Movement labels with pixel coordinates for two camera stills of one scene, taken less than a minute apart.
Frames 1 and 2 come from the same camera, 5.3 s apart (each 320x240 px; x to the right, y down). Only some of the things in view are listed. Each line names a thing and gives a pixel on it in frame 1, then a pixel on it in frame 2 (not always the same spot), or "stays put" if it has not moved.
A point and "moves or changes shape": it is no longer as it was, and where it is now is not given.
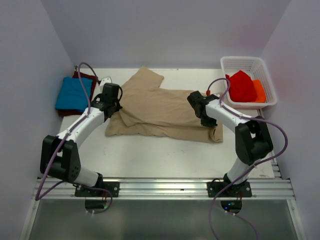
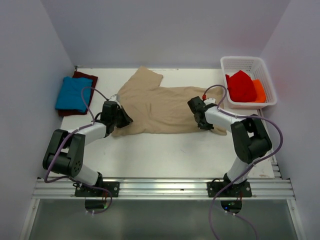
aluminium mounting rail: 166,189 stays put
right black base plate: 238,189 stays put
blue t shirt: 71,96 stays put
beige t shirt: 149,111 moves or changes shape
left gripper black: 117,105 to 126,119
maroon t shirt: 75,74 stays put
